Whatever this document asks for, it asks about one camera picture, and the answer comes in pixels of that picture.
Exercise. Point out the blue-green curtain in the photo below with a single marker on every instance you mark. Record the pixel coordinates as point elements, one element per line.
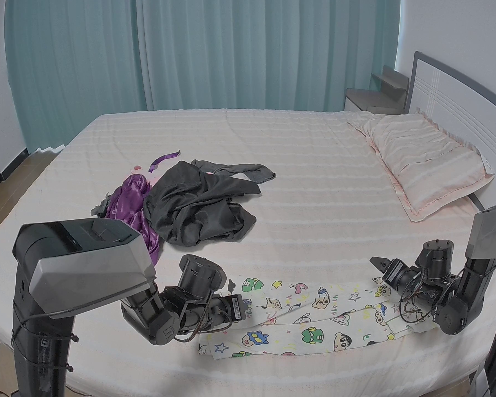
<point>264,39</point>
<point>74,56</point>

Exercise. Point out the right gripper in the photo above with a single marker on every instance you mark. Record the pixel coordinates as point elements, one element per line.
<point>403,275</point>

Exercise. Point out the white printed pyjama top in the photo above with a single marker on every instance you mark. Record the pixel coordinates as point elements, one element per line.
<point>314,321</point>

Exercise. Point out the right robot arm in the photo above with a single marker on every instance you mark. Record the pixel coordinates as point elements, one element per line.
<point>452,312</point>

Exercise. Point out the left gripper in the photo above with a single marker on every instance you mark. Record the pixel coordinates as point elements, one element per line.
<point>227,312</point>

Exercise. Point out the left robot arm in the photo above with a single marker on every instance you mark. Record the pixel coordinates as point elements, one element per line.
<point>78,259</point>

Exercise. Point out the bed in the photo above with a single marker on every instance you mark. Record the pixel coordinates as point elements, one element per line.
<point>314,172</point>

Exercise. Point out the black garment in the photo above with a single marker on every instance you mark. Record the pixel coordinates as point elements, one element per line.
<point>194,205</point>

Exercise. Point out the pink garment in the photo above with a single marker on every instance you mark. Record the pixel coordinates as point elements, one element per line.
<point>142,173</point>

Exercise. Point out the purple satin garment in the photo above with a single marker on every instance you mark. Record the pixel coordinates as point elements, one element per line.
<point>132,197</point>

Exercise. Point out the pink striped pillow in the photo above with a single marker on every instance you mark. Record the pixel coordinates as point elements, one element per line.
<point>430,163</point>

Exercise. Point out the grey bedside table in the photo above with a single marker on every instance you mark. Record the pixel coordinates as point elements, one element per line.
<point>372,99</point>

